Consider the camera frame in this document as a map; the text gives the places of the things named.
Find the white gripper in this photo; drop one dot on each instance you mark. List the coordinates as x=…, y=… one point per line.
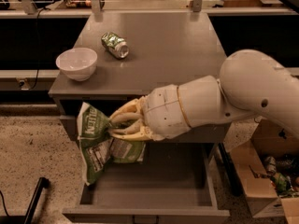
x=164, y=111

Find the white bowl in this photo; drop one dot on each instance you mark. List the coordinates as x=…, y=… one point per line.
x=77, y=63

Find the cardboard box with trash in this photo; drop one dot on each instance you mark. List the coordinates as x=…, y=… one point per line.
x=267, y=167

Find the open grey lower drawer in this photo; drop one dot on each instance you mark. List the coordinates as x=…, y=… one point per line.
x=172, y=185

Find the green jalapeno chip bag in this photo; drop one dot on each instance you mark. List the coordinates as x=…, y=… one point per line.
x=98, y=148

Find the grey metal drawer cabinet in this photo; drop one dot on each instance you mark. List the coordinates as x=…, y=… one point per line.
x=165, y=47

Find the black metal floor stand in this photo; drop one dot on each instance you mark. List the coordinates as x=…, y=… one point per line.
x=43, y=183

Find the green soda can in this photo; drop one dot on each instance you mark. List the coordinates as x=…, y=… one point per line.
x=115, y=45

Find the black bar beside cabinet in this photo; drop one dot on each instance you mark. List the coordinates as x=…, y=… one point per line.
x=236, y=189

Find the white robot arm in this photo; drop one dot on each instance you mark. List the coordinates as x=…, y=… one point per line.
x=250, y=84

